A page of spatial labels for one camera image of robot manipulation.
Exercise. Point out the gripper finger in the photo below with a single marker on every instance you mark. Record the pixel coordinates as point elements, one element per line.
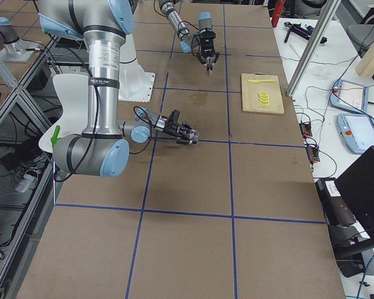
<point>185,128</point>
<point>213,59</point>
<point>204,62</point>
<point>182,141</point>

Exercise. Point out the white chair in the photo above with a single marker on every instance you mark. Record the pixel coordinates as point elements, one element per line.
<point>73,93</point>

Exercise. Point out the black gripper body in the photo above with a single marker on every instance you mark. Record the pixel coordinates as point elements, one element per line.
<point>207,50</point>
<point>172,129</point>

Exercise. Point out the teach pendant near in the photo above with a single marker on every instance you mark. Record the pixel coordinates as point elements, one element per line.
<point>357,131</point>

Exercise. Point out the black hand tool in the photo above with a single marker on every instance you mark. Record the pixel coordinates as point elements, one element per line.
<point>304,32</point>

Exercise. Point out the aluminium frame post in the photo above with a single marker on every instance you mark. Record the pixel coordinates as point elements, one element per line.
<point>320,27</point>

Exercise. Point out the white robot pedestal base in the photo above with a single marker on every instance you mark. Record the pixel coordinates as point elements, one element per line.
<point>136,85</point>

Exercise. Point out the black laptop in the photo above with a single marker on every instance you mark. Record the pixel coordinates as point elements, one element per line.
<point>356,186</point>

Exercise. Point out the clear glass cup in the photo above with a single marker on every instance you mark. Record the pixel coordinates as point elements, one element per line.
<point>193,137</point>

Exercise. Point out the green clamp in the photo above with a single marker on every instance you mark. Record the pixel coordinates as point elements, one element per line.
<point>55,136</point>

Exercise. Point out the yellow plastic knife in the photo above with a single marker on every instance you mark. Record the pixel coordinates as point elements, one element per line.
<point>261,80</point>

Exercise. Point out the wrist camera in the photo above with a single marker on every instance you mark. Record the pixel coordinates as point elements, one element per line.
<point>207,36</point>
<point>175,114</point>

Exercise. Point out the bamboo cutting board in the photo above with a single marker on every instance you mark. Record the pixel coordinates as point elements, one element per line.
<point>250,97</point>

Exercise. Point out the brown table cover paper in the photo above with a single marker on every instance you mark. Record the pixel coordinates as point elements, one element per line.
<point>234,216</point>

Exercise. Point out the teach pendant far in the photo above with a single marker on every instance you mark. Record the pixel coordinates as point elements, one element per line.
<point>349,96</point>

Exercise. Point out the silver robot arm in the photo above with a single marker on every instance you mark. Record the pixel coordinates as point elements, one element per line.
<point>198,41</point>
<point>101,147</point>

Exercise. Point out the teach pendant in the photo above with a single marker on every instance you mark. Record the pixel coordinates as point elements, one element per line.
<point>349,96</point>
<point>357,131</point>

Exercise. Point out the black box device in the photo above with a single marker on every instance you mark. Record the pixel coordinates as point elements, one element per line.
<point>334,206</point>

